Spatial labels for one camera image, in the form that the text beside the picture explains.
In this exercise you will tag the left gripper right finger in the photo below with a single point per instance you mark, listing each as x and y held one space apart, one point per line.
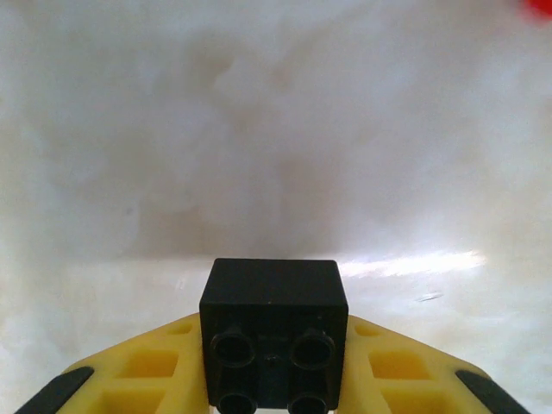
401 379

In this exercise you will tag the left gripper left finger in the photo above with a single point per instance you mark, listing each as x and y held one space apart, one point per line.
146 379

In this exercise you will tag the black lego brick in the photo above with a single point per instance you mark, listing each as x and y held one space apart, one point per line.
271 302

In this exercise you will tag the red rounded lego brick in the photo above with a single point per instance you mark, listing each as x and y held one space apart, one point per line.
541 8

